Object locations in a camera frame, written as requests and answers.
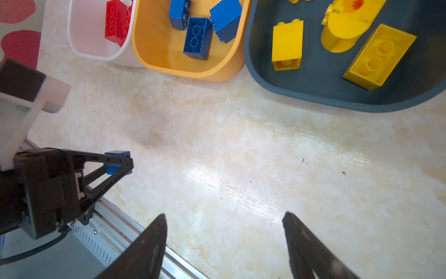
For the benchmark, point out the yellow plastic container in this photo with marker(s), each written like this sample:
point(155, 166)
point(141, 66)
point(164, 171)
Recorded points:
point(159, 47)

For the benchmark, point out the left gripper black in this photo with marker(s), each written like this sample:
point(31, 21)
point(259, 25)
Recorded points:
point(47, 188)

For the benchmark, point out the red lego brick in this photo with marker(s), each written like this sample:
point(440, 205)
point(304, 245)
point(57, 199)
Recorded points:
point(115, 19)
point(126, 26)

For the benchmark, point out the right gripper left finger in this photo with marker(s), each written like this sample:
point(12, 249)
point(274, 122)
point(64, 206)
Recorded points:
point(143, 258)

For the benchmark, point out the front aluminium rail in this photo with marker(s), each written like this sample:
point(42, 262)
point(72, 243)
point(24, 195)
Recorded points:
point(92, 244)

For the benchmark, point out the yellow round lego piece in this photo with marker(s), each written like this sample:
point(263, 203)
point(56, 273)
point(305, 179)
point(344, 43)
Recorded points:
point(345, 21)

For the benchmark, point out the blue lego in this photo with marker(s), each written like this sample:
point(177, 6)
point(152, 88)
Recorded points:
point(112, 168)
point(198, 38)
point(179, 13)
point(225, 17)

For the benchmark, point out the dark teal plastic container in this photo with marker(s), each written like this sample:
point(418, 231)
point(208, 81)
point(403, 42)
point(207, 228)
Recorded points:
point(419, 77)

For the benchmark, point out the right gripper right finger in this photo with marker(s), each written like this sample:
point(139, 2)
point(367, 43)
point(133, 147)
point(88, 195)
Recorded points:
point(309, 258)

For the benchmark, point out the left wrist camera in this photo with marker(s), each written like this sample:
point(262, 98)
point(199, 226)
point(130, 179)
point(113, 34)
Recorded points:
point(25, 92)

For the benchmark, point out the white plastic container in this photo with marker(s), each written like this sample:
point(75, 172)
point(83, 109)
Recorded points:
point(86, 33)

